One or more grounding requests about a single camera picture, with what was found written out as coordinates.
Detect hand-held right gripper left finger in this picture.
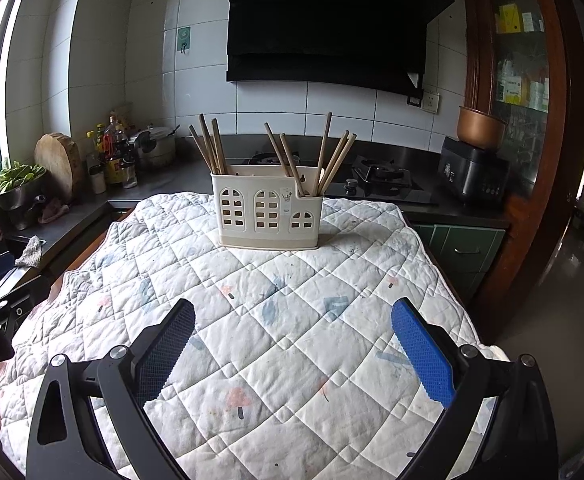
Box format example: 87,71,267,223
26,298,196,480

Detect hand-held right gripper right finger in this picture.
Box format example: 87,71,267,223
391,297,559,480

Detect white plastic utensil holder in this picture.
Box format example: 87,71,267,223
210,164,324,251

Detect bunch of wooden chopsticks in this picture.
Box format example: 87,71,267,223
188,111,358,196

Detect grey rag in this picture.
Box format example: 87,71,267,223
14,235,47,267

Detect steel bowl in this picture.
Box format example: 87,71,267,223
0,175,48,211

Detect brown rag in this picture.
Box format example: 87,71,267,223
39,197,71,225

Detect green leafy vegetables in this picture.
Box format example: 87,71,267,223
0,161,47,193

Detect green lower cabinet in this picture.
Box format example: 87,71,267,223
412,222,508,301

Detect white quilted blanket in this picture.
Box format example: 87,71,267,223
0,191,510,480

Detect round wooden cutting board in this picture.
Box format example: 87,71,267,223
34,132,84,202

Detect white cup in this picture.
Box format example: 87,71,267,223
88,164,108,195

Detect yellow cap bottle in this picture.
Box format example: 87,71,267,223
87,131,104,168

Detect small glass jar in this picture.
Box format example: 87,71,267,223
121,157,139,189

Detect large soy sauce bottle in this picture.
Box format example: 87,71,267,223
103,116,127,185

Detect dark kitchen counter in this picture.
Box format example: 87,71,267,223
0,134,513,281

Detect black gas stove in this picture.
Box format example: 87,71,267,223
244,152,425,205

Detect black rice cooker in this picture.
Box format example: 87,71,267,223
438,136,512,206

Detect steel pressure cooker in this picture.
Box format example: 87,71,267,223
128,124,180,170

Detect copper inner pot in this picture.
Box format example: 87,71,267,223
456,106,509,150

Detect wooden glass-door cabinet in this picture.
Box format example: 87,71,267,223
459,0,584,321

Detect black range hood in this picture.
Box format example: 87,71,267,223
213,0,455,97

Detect yellow box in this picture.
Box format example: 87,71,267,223
497,4,521,34

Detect wall socket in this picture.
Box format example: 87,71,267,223
406,87,441,114

